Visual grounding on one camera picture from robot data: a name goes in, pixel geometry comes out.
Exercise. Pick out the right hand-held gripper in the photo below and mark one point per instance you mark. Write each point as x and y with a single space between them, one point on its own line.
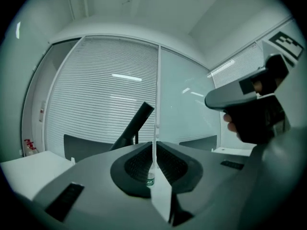
256 118

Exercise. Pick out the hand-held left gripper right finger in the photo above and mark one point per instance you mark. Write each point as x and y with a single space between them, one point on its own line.
177 170

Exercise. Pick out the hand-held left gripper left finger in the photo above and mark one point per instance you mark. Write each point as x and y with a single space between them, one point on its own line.
134 169

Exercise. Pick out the black table lamp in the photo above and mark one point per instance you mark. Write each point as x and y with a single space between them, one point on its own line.
138 122

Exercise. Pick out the person's right hand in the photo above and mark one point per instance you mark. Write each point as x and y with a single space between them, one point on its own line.
230 126

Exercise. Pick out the clear bottle with green label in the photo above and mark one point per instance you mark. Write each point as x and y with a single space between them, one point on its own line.
150 180

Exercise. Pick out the narrow white window blind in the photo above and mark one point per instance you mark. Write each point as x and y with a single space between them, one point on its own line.
235 68

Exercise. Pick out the dark office chair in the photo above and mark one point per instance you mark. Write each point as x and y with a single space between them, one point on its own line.
84 147

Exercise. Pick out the frosted glass panel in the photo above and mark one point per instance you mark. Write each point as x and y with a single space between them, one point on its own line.
184 99

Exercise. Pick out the wide white window blind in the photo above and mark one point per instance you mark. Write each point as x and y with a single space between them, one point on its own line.
96 92

